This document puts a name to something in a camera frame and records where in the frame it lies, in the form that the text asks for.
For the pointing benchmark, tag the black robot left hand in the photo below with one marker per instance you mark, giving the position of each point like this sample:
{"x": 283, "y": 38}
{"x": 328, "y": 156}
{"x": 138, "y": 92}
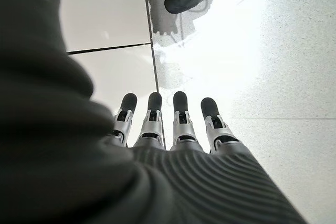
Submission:
{"x": 78, "y": 169}

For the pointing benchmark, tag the white cabinet door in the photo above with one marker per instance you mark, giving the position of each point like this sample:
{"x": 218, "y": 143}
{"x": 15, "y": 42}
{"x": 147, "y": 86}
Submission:
{"x": 105, "y": 9}
{"x": 123, "y": 74}

